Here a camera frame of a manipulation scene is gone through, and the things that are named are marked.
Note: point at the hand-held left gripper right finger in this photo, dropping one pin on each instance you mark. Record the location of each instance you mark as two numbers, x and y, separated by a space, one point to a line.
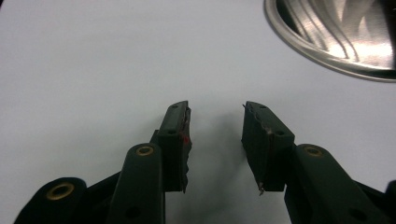
264 146

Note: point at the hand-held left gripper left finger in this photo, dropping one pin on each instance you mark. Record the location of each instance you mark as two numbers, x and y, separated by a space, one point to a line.
172 149

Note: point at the steel utensil rack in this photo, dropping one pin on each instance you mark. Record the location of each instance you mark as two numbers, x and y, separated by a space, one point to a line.
327 31

